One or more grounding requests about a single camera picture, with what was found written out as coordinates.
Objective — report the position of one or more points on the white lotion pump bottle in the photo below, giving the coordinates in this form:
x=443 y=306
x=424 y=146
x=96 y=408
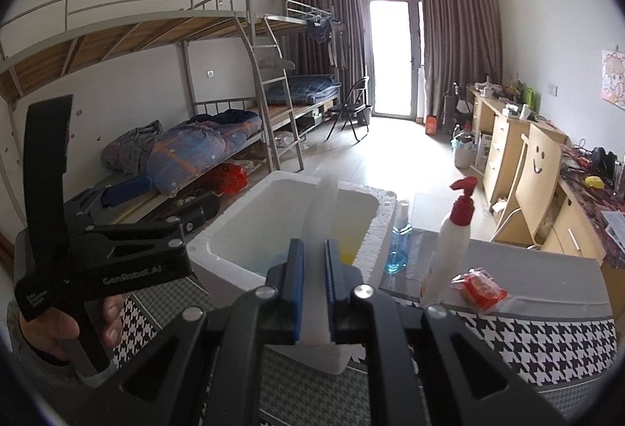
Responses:
x=449 y=250

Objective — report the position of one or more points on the blue liquid glass bottle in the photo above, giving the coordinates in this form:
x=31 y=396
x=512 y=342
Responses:
x=398 y=260

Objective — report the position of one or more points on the blue patterned quilt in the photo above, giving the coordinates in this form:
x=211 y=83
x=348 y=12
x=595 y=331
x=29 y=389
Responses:
x=195 y=147

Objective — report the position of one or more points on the orange container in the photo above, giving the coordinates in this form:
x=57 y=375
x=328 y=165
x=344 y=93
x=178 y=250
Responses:
x=432 y=125

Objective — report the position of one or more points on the dark bag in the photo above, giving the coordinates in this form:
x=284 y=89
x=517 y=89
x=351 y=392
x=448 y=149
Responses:
x=454 y=111

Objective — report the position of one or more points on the red bag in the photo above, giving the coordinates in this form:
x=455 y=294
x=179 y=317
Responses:
x=229 y=179

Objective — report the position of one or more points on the white foam box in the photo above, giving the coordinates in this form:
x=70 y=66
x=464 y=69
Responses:
x=288 y=206

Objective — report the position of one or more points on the person's left hand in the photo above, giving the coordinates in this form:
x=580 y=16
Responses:
x=49 y=335

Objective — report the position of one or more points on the black folding chair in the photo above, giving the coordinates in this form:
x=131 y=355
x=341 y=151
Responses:
x=351 y=108

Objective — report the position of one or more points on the hanging dark clothes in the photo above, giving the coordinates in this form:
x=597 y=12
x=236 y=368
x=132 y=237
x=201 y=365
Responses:
x=322 y=32

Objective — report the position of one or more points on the black headphones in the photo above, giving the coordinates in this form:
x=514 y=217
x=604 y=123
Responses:
x=604 y=160

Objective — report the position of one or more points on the printed papers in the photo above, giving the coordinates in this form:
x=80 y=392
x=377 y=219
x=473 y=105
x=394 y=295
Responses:
x=614 y=222

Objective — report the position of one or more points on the blue bedding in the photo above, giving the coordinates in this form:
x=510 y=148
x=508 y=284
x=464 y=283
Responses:
x=302 y=90

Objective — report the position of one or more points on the houndstooth tablecloth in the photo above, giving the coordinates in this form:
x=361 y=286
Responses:
x=537 y=348

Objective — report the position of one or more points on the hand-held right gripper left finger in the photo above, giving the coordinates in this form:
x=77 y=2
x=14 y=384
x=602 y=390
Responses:
x=295 y=299

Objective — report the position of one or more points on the wooden desk with drawers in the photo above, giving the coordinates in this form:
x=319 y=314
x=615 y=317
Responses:
x=503 y=147

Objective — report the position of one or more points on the grey garment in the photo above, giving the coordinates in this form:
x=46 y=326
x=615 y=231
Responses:
x=136 y=145

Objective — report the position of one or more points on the cartoon wall picture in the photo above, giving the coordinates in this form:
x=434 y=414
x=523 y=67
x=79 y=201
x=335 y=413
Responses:
x=614 y=76

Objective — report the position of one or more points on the wooden desk with patterned cover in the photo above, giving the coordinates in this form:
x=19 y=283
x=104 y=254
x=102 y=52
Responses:
x=576 y=225

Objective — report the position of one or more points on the wooden smiley face chair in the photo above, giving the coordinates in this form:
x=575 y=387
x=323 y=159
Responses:
x=534 y=177

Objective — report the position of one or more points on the metal bunk bed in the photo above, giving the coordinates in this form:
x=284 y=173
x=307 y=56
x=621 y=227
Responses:
x=312 y=10
x=146 y=30

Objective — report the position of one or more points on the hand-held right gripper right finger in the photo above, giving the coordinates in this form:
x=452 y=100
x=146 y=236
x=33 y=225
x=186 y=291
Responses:
x=332 y=299

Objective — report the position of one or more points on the glass balcony door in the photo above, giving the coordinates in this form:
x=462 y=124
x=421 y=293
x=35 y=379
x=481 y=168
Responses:
x=390 y=45

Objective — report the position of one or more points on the yellow object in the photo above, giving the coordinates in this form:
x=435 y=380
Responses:
x=593 y=182

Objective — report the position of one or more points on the waste bin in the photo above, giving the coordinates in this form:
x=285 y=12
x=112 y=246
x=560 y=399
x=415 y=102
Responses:
x=463 y=152

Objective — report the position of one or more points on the green box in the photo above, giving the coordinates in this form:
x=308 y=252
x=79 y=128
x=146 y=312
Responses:
x=530 y=97

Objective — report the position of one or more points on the red snack packet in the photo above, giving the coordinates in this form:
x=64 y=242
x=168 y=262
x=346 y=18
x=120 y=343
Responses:
x=481 y=291

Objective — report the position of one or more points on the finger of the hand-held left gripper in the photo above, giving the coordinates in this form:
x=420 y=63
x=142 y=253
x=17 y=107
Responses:
x=127 y=191
x=195 y=211

